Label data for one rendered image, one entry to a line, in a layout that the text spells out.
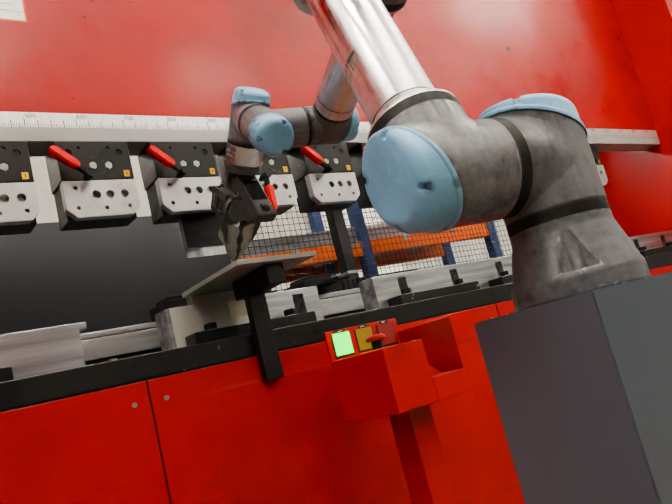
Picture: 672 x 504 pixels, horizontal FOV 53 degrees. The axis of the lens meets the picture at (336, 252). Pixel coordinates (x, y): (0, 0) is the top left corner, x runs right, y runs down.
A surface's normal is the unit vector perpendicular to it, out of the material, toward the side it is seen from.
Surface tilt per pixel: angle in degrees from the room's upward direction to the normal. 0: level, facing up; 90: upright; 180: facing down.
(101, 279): 90
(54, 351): 90
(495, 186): 125
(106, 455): 90
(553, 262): 72
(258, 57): 90
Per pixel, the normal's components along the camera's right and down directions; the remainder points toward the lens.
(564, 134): 0.30, -0.27
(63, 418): 0.56, -0.28
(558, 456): -0.85, 0.13
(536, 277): -0.83, -0.19
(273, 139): 0.42, 0.40
